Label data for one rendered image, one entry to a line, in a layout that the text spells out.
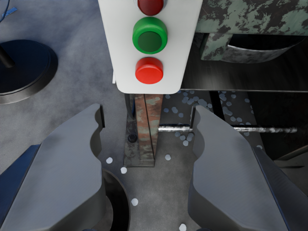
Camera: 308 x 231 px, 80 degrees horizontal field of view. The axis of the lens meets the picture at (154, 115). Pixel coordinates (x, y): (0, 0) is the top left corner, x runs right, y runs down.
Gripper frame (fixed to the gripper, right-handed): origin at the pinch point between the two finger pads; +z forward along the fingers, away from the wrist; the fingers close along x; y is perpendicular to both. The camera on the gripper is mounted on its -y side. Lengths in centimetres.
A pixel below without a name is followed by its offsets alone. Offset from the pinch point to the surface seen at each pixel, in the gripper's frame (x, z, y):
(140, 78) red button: -0.8, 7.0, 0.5
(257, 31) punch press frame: 16.2, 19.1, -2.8
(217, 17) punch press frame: 9.5, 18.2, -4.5
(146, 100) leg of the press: -0.2, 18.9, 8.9
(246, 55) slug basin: 22.2, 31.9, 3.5
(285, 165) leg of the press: 50, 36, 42
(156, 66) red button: 0.7, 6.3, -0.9
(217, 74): 18.5, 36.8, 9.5
